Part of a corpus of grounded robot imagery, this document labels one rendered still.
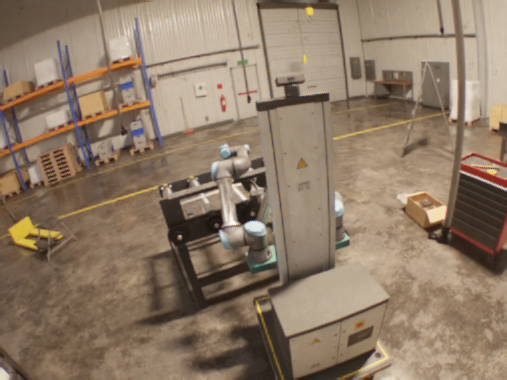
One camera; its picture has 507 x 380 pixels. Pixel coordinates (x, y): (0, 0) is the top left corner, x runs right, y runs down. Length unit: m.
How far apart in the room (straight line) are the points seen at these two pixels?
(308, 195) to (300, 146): 0.26
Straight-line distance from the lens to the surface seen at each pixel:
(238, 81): 11.46
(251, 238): 1.57
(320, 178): 1.39
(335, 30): 14.06
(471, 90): 9.38
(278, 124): 1.24
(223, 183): 1.65
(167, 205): 2.07
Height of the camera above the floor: 1.92
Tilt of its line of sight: 24 degrees down
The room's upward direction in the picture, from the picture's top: 9 degrees counter-clockwise
